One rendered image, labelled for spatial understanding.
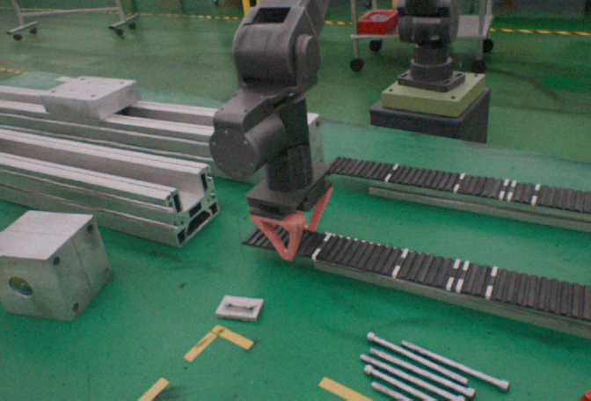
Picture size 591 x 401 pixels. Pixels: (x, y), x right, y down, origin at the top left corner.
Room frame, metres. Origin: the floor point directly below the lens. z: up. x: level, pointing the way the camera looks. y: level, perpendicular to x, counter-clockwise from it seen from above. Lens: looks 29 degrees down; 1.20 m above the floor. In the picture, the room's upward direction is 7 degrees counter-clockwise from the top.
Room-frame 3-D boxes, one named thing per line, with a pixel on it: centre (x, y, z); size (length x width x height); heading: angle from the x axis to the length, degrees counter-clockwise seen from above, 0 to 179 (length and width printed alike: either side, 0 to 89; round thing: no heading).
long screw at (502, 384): (0.35, -0.13, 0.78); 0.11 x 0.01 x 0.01; 49
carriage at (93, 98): (1.02, 0.39, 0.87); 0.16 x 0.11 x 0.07; 58
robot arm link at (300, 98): (0.54, 0.01, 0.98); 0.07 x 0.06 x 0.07; 148
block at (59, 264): (0.55, 0.31, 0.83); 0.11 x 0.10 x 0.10; 161
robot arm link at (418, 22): (1.03, -0.31, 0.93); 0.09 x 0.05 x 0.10; 148
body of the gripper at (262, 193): (0.54, 0.01, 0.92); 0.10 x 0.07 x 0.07; 148
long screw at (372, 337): (0.36, -0.10, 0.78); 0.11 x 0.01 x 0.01; 48
